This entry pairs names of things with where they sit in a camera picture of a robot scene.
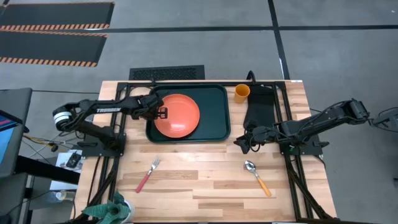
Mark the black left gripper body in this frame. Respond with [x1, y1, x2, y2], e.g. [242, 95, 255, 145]
[130, 93, 165, 121]

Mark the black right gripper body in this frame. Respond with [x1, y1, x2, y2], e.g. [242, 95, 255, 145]
[247, 125, 280, 147]

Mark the spoon with orange handle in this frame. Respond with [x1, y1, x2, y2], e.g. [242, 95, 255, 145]
[244, 160, 272, 198]

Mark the orange plate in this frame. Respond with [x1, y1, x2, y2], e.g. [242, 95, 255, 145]
[154, 93, 201, 139]

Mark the orange cup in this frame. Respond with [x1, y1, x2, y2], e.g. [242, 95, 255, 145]
[234, 83, 251, 104]

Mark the fork with pink handle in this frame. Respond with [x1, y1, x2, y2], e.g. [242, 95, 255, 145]
[135, 156, 161, 194]

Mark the dark green tray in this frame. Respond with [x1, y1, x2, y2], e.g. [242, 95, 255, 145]
[145, 83, 231, 144]

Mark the black oven mitt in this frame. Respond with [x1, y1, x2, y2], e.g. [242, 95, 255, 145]
[243, 85, 277, 131]

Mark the black floor vent grille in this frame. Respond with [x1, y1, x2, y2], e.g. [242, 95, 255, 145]
[129, 65, 206, 81]

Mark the black controller device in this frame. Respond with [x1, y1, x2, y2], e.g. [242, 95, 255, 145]
[66, 151, 82, 169]

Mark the white plant pot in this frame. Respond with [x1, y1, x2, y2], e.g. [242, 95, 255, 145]
[119, 200, 136, 224]

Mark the green leafy plant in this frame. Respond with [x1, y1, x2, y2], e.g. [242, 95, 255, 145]
[81, 191, 131, 224]

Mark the black mat with hazard stripes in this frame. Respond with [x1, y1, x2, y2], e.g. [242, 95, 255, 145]
[0, 29, 108, 68]
[0, 1, 115, 32]

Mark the white paper sheet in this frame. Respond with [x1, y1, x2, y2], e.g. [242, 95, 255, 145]
[49, 149, 84, 191]

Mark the clear plastic bottle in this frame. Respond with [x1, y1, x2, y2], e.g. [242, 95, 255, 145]
[51, 190, 76, 202]

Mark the grey monitor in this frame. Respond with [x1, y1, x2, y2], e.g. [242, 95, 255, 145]
[0, 88, 33, 178]

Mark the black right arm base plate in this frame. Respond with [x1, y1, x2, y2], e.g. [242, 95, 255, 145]
[279, 135, 324, 156]

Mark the black metal frame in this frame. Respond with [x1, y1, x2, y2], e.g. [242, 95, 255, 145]
[81, 80, 335, 222]

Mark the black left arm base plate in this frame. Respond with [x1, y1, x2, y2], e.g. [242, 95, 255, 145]
[81, 133, 127, 157]

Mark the yellow cable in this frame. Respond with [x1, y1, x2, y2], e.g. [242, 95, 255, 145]
[22, 133, 55, 147]

